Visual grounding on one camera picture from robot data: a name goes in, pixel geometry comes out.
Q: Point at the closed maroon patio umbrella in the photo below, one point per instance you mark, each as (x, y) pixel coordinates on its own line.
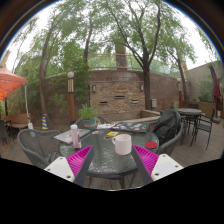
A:
(216, 86)

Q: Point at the silver laptop with stickers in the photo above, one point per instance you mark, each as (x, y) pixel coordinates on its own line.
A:
(66, 136)

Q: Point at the white mug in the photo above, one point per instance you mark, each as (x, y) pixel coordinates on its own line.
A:
(123, 145)

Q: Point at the grey utility box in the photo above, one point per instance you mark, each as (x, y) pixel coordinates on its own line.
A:
(154, 103)

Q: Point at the pink white-capped drink bottle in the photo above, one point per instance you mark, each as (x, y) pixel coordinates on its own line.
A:
(76, 138)

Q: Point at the flat round red coaster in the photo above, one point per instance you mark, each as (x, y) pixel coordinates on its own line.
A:
(151, 145)

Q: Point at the black laptop with stickers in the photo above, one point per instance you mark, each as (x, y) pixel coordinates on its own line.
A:
(131, 126)

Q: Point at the yellow blue striped bollard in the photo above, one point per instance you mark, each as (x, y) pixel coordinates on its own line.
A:
(44, 122)

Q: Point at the yellow card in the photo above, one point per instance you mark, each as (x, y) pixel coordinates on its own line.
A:
(112, 134)

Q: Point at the orange canopy with white pole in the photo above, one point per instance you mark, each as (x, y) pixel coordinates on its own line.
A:
(10, 81)

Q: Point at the black metal chair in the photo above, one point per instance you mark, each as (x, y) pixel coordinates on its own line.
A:
(204, 126)

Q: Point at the black jacket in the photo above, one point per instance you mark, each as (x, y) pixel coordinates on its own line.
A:
(166, 126)

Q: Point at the black wall lamp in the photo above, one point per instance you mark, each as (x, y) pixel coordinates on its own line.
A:
(94, 88)
(141, 87)

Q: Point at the green plant in teal pot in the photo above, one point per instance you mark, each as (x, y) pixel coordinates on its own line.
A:
(89, 122)

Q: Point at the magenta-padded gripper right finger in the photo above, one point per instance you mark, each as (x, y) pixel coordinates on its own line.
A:
(146, 160)

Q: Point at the wooden bench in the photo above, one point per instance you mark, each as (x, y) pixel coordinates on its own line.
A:
(20, 120)

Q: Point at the round dark patio table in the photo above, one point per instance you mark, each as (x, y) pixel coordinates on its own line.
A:
(188, 111)

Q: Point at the leafy green tree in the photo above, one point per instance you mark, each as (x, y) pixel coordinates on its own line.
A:
(87, 46)
(42, 76)
(182, 83)
(147, 90)

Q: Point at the small blue card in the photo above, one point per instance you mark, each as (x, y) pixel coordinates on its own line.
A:
(97, 132)

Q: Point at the white printed booklet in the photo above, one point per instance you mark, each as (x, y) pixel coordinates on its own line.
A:
(105, 126)

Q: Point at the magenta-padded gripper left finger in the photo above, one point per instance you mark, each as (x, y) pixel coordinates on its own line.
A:
(78, 161)

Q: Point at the globe-topped lamp post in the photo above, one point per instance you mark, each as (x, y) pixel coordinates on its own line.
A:
(180, 93)
(71, 100)

